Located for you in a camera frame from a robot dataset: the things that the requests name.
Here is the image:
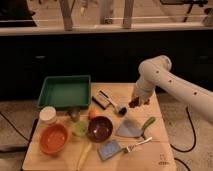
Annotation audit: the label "green plastic tray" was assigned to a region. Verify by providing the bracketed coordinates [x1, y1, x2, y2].
[37, 75, 91, 110]

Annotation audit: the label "dark purple grapes bunch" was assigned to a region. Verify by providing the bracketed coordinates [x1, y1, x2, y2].
[129, 97, 140, 108]

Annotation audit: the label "wooden table board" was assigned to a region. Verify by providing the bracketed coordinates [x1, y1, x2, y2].
[22, 83, 176, 171]

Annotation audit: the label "small green cup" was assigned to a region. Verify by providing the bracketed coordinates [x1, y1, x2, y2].
[73, 121, 87, 137]

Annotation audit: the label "brown rectangular block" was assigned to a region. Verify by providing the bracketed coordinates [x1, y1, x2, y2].
[92, 94, 110, 110]

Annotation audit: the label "orange fruit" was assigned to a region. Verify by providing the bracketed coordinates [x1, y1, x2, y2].
[88, 108, 99, 120]

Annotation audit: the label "small metal cup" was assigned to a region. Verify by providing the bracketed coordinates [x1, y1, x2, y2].
[68, 108, 80, 122]

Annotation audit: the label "silver fork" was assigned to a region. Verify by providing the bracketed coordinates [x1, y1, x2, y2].
[123, 137, 152, 153]

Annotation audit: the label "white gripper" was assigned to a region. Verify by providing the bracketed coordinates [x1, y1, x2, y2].
[132, 82, 155, 105]

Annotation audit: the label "white lidded jar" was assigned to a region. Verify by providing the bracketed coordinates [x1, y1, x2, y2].
[39, 106, 57, 124]

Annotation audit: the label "purple bowl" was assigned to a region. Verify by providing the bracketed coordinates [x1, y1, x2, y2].
[87, 116, 113, 143]

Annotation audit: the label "black white brush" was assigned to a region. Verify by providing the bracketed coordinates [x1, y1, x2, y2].
[99, 91, 127, 116]

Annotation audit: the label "yellow banana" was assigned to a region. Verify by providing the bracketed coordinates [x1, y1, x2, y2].
[76, 143, 92, 171]

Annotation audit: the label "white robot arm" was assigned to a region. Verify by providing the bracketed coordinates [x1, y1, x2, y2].
[132, 55, 213, 125]

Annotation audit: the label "blue sponge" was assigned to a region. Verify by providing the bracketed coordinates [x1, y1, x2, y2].
[97, 140, 121, 161]

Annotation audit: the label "black cable on floor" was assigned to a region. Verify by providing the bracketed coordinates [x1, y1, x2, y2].
[169, 106, 198, 154]

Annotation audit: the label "orange bowl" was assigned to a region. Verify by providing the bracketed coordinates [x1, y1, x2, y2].
[39, 124, 69, 155]

